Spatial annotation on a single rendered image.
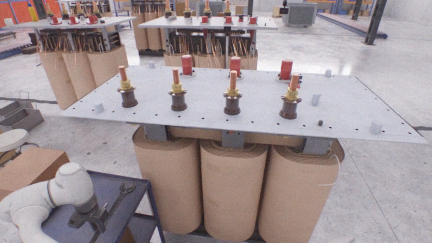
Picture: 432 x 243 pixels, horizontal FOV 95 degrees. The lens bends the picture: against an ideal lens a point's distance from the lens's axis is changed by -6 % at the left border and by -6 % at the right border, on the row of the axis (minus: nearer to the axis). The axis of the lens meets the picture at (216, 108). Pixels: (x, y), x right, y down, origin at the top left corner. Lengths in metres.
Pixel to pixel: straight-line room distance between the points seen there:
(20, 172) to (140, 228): 0.84
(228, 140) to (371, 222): 1.83
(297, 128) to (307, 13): 12.59
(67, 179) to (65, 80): 3.09
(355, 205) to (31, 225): 2.55
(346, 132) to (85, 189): 1.08
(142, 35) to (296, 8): 8.86
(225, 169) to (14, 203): 0.92
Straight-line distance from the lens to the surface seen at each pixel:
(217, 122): 0.96
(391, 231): 2.69
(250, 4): 9.27
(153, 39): 7.00
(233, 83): 0.97
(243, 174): 1.30
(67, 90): 3.98
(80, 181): 0.93
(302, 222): 1.67
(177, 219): 1.79
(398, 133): 1.18
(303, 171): 1.30
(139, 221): 1.71
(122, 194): 1.30
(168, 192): 1.55
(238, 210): 1.56
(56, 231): 1.41
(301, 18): 13.31
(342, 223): 2.50
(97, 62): 3.33
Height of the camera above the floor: 1.90
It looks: 30 degrees down
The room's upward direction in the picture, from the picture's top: straight up
